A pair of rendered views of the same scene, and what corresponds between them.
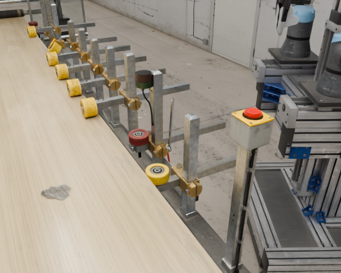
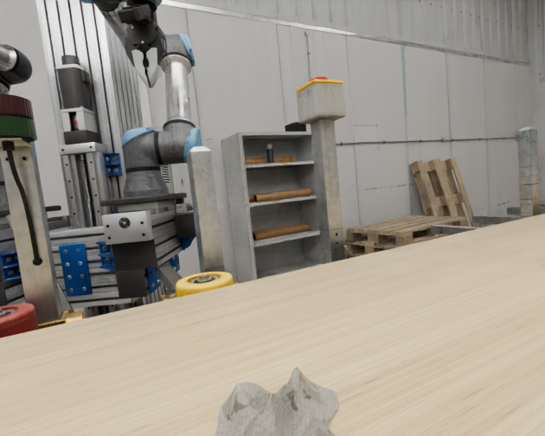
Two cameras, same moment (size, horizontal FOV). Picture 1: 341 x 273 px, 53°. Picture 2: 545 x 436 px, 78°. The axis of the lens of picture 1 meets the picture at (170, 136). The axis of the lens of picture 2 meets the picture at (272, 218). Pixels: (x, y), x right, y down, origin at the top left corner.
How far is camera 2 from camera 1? 1.09 m
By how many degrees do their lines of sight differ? 85
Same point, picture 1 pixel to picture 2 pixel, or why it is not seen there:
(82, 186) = (234, 364)
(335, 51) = (143, 145)
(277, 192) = not seen: hidden behind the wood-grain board
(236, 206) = (336, 215)
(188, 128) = (208, 169)
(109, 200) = (315, 309)
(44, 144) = not seen: outside the picture
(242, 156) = (330, 137)
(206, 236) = not seen: hidden behind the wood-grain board
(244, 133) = (339, 94)
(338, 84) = (158, 180)
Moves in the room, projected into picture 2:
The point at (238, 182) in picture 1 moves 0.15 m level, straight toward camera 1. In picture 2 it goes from (333, 177) to (413, 169)
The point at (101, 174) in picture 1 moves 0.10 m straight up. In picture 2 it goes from (177, 340) to (163, 228)
